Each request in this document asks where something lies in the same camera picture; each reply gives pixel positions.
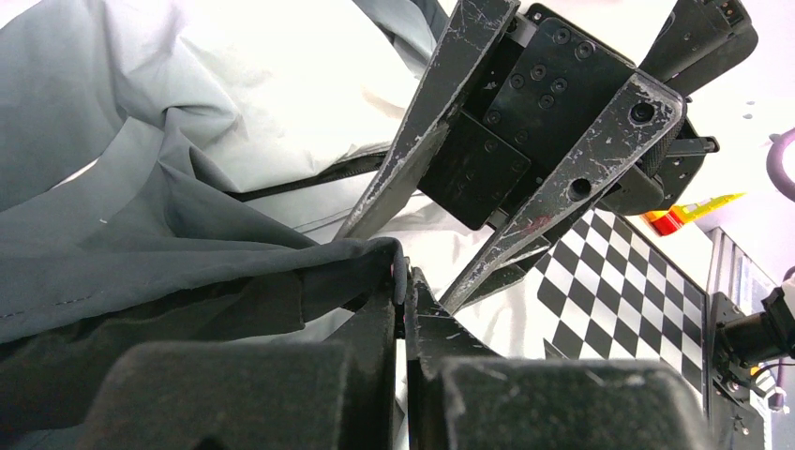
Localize yellow toy brick block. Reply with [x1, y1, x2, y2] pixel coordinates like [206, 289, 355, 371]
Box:
[670, 193, 745, 224]

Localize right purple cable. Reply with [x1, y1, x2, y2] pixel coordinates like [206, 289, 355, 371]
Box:
[765, 127, 795, 203]

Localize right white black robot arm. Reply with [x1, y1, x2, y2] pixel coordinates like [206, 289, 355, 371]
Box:
[337, 1, 758, 312]

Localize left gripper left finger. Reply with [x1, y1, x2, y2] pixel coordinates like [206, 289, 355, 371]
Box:
[77, 277, 398, 449]

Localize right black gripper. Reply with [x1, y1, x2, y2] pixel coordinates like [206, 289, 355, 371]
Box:
[335, 1, 721, 313]

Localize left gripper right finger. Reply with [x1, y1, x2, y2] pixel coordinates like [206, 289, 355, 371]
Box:
[404, 269, 713, 449]

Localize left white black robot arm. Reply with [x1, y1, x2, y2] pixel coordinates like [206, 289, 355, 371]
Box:
[78, 270, 794, 449]

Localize black white checkerboard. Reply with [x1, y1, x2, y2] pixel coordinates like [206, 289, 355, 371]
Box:
[535, 211, 705, 398]

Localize grey gradient zip jacket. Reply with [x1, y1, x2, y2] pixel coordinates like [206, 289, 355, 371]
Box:
[0, 0, 548, 450]

